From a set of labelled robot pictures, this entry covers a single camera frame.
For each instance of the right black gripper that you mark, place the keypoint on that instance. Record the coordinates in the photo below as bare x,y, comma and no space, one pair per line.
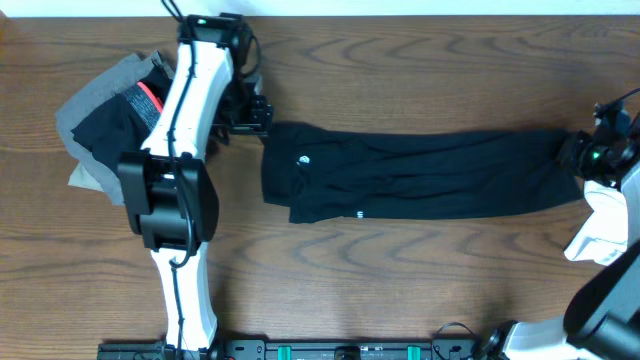
570,152

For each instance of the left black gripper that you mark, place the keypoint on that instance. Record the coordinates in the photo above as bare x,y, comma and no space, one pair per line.
259,121

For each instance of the black polo shirt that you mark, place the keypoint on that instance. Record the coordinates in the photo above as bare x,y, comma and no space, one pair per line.
320,174

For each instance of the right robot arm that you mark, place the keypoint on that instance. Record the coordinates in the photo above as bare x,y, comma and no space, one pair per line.
602,319

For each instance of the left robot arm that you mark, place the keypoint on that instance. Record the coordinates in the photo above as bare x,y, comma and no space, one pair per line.
169,197

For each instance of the white garment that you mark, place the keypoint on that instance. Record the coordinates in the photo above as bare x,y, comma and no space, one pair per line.
603,238

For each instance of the beige folded garment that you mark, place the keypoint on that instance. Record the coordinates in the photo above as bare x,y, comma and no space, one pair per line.
84,177

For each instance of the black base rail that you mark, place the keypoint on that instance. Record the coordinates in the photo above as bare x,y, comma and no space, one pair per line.
260,349

